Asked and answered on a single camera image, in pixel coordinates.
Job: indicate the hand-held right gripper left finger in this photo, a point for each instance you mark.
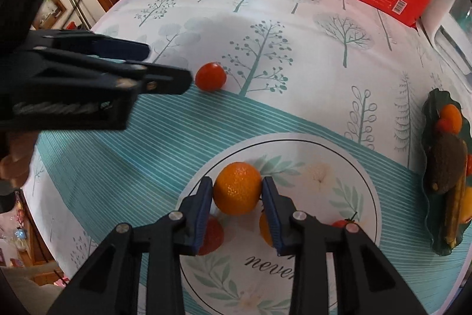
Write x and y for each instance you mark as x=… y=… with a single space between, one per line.
x=202 y=215

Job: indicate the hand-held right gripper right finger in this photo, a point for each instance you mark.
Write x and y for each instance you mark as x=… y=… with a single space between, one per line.
x=273 y=215

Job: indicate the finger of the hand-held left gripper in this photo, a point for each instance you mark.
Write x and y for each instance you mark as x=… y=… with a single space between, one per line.
x=166 y=80
x=125 y=50

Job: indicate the small orange mandarin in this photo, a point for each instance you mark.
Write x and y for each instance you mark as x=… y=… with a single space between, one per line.
x=238 y=188
x=264 y=228
x=453 y=117

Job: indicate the dark green scalloped plate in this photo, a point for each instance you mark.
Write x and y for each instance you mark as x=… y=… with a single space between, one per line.
x=427 y=152

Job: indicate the dark avocado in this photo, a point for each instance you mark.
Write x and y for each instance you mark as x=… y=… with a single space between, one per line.
x=444 y=162

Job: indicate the overripe brown banana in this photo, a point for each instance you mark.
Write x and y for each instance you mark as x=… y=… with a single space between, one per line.
x=454 y=211

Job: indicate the large orange with sticker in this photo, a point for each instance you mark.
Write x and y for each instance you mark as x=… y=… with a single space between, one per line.
x=466 y=206

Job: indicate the person's left hand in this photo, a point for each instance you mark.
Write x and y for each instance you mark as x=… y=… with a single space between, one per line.
x=16 y=160

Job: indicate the red cherry tomato with stem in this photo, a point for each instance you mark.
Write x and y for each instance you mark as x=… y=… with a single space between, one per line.
x=339 y=224

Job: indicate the teal striped table runner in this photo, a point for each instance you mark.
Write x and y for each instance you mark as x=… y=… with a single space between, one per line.
x=129 y=167

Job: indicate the white countertop sterilizer cabinet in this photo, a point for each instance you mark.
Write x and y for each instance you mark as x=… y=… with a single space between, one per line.
x=453 y=42

